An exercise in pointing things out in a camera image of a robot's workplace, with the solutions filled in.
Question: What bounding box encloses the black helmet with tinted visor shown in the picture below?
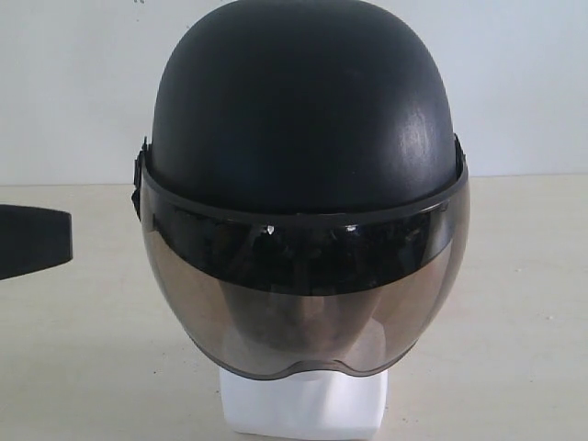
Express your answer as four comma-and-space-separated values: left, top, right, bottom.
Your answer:
132, 1, 470, 380

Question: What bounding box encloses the white mannequin head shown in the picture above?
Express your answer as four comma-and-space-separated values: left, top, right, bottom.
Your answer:
220, 370, 388, 410

